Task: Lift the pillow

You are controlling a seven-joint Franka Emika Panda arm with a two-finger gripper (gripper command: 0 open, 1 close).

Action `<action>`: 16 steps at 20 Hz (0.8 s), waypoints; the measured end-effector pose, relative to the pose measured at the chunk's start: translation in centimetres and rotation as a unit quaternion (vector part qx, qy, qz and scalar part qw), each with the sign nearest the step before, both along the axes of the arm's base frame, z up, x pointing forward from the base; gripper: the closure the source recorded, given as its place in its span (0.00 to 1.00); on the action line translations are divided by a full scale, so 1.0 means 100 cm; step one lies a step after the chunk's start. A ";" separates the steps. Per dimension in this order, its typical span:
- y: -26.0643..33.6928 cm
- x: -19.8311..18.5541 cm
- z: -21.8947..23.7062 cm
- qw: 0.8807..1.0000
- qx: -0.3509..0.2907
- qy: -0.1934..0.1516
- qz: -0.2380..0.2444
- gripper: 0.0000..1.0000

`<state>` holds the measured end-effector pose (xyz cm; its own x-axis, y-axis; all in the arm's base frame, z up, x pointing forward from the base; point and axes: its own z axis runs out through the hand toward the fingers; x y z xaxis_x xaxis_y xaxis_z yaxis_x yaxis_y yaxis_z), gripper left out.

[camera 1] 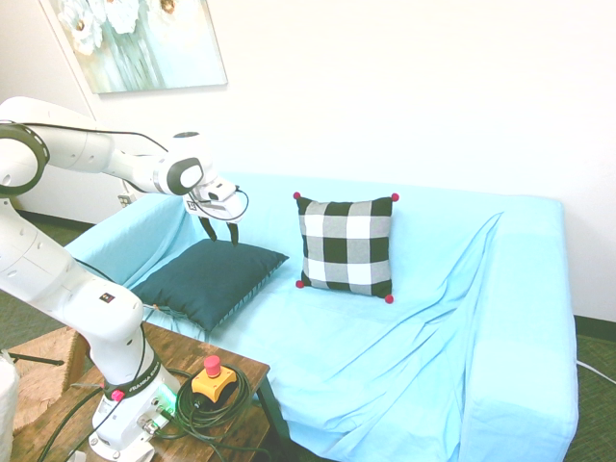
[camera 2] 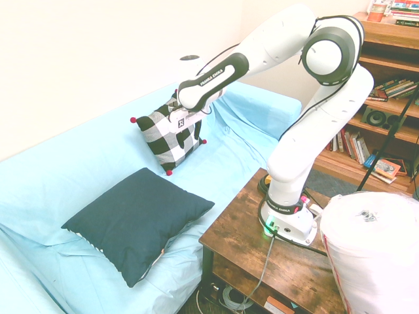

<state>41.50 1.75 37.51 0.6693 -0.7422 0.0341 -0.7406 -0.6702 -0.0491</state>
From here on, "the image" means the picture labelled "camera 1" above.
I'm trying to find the woven straw stool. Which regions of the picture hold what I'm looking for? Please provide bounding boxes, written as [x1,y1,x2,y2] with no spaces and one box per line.
[7,328,93,435]

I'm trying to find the light blue sofa cover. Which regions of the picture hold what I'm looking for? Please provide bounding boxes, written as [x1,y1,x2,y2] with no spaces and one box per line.
[64,171,578,462]

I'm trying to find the dark green base cable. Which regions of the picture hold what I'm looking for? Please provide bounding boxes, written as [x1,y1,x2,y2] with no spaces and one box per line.
[36,384,105,462]

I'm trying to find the dark teal pillow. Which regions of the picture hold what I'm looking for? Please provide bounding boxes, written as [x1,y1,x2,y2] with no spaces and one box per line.
[130,238,290,333]

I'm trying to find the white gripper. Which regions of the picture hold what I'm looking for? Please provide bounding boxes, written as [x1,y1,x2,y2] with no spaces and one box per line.
[185,191,242,247]

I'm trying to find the white floor cable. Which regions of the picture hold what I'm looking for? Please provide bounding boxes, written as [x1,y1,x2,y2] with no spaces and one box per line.
[576,358,616,386]

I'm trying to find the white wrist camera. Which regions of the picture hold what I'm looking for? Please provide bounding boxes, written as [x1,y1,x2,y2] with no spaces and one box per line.
[205,181,239,203]

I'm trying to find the floral canvas painting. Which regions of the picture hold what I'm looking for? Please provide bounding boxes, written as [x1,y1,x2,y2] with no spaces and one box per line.
[38,0,229,95]

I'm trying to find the black white checkered pillow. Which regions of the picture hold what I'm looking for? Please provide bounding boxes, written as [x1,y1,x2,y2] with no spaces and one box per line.
[292,191,401,305]

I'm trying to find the coiled dark cable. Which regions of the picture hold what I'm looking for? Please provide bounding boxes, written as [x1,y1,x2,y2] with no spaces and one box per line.
[163,368,273,457]

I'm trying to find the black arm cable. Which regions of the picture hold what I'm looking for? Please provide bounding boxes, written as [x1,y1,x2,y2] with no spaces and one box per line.
[0,119,251,226]

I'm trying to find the brown wooden table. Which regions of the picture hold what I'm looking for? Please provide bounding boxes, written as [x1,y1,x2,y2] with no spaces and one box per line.
[9,321,293,462]

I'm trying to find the white fabric object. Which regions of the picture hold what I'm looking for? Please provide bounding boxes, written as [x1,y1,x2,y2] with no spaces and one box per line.
[0,349,21,462]

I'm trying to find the yellow emergency stop button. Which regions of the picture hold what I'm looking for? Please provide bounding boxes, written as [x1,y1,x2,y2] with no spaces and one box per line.
[191,355,238,403]

